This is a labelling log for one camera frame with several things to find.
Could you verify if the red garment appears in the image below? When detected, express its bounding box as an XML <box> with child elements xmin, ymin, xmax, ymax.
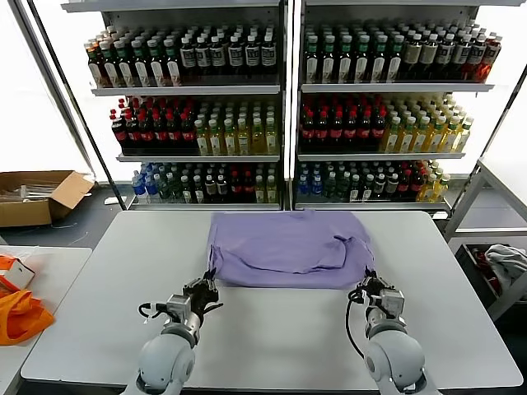
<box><xmin>473</xmin><ymin>246</ymin><xmax>502</xmax><ymax>296</ymax></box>

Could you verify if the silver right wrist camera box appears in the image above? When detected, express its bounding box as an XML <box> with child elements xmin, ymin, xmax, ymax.
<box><xmin>378</xmin><ymin>287</ymin><xmax>407</xmax><ymax>320</ymax></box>

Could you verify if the cola bottle red cap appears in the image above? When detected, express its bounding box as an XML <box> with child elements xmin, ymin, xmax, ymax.
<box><xmin>166</xmin><ymin>113</ymin><xmax>182</xmax><ymax>151</ymax></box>
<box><xmin>229</xmin><ymin>170</ymin><xmax>243</xmax><ymax>203</ymax></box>
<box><xmin>301</xmin><ymin>111</ymin><xmax>316</xmax><ymax>151</ymax></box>
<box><xmin>138</xmin><ymin>113</ymin><xmax>155</xmax><ymax>151</ymax></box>
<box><xmin>180</xmin><ymin>111</ymin><xmax>196</xmax><ymax>150</ymax></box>
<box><xmin>109</xmin><ymin>109</ymin><xmax>129</xmax><ymax>151</ymax></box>
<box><xmin>343</xmin><ymin>110</ymin><xmax>358</xmax><ymax>151</ymax></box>
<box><xmin>410</xmin><ymin>168</ymin><xmax>425</xmax><ymax>198</ymax></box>
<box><xmin>398</xmin><ymin>170</ymin><xmax>413</xmax><ymax>198</ymax></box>
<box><xmin>329</xmin><ymin>110</ymin><xmax>344</xmax><ymax>151</ymax></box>
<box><xmin>371</xmin><ymin>109</ymin><xmax>387</xmax><ymax>150</ymax></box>
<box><xmin>152</xmin><ymin>113</ymin><xmax>168</xmax><ymax>151</ymax></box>
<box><xmin>241</xmin><ymin>170</ymin><xmax>255</xmax><ymax>203</ymax></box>
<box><xmin>315</xmin><ymin>111</ymin><xmax>330</xmax><ymax>151</ymax></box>
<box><xmin>357</xmin><ymin>109</ymin><xmax>372</xmax><ymax>151</ymax></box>
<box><xmin>124</xmin><ymin>113</ymin><xmax>141</xmax><ymax>151</ymax></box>

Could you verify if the crumpled clear plastic wrap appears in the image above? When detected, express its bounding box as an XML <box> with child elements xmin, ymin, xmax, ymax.
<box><xmin>12</xmin><ymin>245</ymin><xmax>41</xmax><ymax>263</ymax></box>

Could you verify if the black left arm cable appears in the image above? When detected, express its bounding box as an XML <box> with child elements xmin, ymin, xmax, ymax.
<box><xmin>138</xmin><ymin>302</ymin><xmax>169</xmax><ymax>320</ymax></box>

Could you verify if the dark bottle beige label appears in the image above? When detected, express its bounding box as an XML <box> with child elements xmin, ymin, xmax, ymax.
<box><xmin>419</xmin><ymin>34</ymin><xmax>438</xmax><ymax>80</ymax></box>
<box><xmin>403</xmin><ymin>34</ymin><xmax>423</xmax><ymax>80</ymax></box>

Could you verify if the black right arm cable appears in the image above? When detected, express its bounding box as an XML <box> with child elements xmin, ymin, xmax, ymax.
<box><xmin>344</xmin><ymin>287</ymin><xmax>371</xmax><ymax>371</ymax></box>

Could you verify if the grey metal shelf unit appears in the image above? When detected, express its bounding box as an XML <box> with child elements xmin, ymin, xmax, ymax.
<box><xmin>292</xmin><ymin>0</ymin><xmax>527</xmax><ymax>215</ymax></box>
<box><xmin>61</xmin><ymin>0</ymin><xmax>290</xmax><ymax>211</ymax></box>

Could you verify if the dark bottle blue-white label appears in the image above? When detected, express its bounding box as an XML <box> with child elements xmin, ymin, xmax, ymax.
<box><xmin>194</xmin><ymin>35</ymin><xmax>212</xmax><ymax>77</ymax></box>
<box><xmin>180</xmin><ymin>36</ymin><xmax>198</xmax><ymax>77</ymax></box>
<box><xmin>451</xmin><ymin>34</ymin><xmax>471</xmax><ymax>80</ymax></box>
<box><xmin>209</xmin><ymin>35</ymin><xmax>226</xmax><ymax>77</ymax></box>
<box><xmin>467</xmin><ymin>34</ymin><xmax>487</xmax><ymax>81</ymax></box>
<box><xmin>244</xmin><ymin>35</ymin><xmax>261</xmax><ymax>77</ymax></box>
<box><xmin>227</xmin><ymin>35</ymin><xmax>245</xmax><ymax>77</ymax></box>
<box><xmin>436</xmin><ymin>34</ymin><xmax>455</xmax><ymax>80</ymax></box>
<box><xmin>260</xmin><ymin>35</ymin><xmax>277</xmax><ymax>77</ymax></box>

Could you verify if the red drink bottle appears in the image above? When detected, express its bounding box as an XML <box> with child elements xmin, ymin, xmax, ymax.
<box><xmin>479</xmin><ymin>35</ymin><xmax>502</xmax><ymax>82</ymax></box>

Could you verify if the brown tea bottle white label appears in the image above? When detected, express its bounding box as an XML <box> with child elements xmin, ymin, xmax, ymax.
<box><xmin>86</xmin><ymin>43</ymin><xmax>104</xmax><ymax>89</ymax></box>

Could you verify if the small white carton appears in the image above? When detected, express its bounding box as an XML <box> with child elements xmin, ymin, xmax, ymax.
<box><xmin>0</xmin><ymin>259</ymin><xmax>37</xmax><ymax>289</ymax></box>

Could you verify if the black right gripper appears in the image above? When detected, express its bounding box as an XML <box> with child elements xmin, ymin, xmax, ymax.
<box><xmin>356</xmin><ymin>271</ymin><xmax>394</xmax><ymax>308</ymax></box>

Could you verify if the grey metal frame cart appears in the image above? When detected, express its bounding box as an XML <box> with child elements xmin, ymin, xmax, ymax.
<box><xmin>443</xmin><ymin>158</ymin><xmax>527</xmax><ymax>323</ymax></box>

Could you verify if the orange fabric bag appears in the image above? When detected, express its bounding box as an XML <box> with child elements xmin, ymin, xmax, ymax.
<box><xmin>0</xmin><ymin>253</ymin><xmax>56</xmax><ymax>346</ymax></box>

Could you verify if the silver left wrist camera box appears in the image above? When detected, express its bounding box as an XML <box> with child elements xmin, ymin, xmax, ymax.
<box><xmin>166</xmin><ymin>294</ymin><xmax>194</xmax><ymax>323</ymax></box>

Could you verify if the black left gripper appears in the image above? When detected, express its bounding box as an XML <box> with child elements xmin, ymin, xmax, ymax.
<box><xmin>184</xmin><ymin>269</ymin><xmax>219</xmax><ymax>320</ymax></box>

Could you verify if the black storage bin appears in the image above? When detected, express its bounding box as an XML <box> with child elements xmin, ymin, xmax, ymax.
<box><xmin>455</xmin><ymin>243</ymin><xmax>527</xmax><ymax>309</ymax></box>

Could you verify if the purple t-shirt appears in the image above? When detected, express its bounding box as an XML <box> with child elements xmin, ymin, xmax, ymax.
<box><xmin>207</xmin><ymin>209</ymin><xmax>376</xmax><ymax>290</ymax></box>

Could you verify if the brown cardboard box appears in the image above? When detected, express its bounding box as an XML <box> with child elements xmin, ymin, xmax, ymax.
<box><xmin>0</xmin><ymin>170</ymin><xmax>96</xmax><ymax>228</ymax></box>

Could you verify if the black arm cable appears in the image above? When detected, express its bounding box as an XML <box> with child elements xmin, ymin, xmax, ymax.
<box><xmin>138</xmin><ymin>302</ymin><xmax>169</xmax><ymax>320</ymax></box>
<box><xmin>344</xmin><ymin>287</ymin><xmax>371</xmax><ymax>371</ymax></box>

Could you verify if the white packing material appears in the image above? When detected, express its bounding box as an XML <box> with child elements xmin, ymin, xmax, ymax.
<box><xmin>0</xmin><ymin>184</ymin><xmax>63</xmax><ymax>203</ymax></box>

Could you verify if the dark slanted frame post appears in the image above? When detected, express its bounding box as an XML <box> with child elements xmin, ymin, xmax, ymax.
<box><xmin>26</xmin><ymin>0</ymin><xmax>128</xmax><ymax>211</ymax></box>
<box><xmin>446</xmin><ymin>65</ymin><xmax>527</xmax><ymax>225</ymax></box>

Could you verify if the grey white garment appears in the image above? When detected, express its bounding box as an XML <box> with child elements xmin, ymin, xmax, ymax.
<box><xmin>484</xmin><ymin>244</ymin><xmax>527</xmax><ymax>289</ymax></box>

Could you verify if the dark tea bottle green label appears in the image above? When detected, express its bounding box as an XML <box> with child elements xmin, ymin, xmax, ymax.
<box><xmin>163</xmin><ymin>38</ymin><xmax>182</xmax><ymax>87</ymax></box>
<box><xmin>114</xmin><ymin>39</ymin><xmax>133</xmax><ymax>89</ymax></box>
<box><xmin>387</xmin><ymin>35</ymin><xmax>406</xmax><ymax>83</ymax></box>
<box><xmin>354</xmin><ymin>35</ymin><xmax>372</xmax><ymax>83</ymax></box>
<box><xmin>337</xmin><ymin>35</ymin><xmax>355</xmax><ymax>83</ymax></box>
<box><xmin>100</xmin><ymin>40</ymin><xmax>119</xmax><ymax>89</ymax></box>
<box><xmin>130</xmin><ymin>39</ymin><xmax>150</xmax><ymax>88</ymax></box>
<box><xmin>371</xmin><ymin>35</ymin><xmax>389</xmax><ymax>83</ymax></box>
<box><xmin>303</xmin><ymin>35</ymin><xmax>321</xmax><ymax>83</ymax></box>
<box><xmin>319</xmin><ymin>35</ymin><xmax>338</xmax><ymax>83</ymax></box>
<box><xmin>147</xmin><ymin>39</ymin><xmax>166</xmax><ymax>88</ymax></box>

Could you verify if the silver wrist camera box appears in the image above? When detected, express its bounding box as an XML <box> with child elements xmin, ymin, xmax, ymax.
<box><xmin>378</xmin><ymin>287</ymin><xmax>407</xmax><ymax>320</ymax></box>
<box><xmin>166</xmin><ymin>294</ymin><xmax>194</xmax><ymax>323</ymax></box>

